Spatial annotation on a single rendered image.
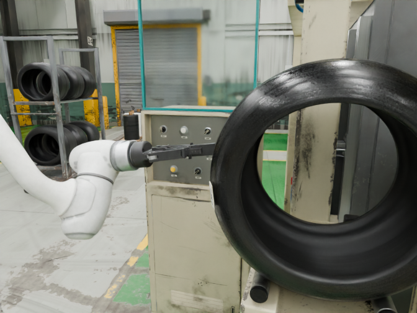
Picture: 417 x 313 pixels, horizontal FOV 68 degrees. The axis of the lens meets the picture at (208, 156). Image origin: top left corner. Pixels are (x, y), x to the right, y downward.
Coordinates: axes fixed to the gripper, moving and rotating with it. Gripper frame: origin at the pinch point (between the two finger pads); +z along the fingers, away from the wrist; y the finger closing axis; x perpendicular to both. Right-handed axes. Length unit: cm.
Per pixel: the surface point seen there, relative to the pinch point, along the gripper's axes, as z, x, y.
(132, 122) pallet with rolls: -338, 21, 527
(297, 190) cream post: 22.0, 21.1, 25.9
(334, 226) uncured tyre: 32.1, 29.2, 15.9
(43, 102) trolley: -268, -33, 222
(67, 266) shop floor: -159, 101, 99
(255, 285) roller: 12.0, 32.6, -10.1
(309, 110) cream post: 27.5, -5.1, 25.8
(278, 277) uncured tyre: 17.9, 29.4, -11.3
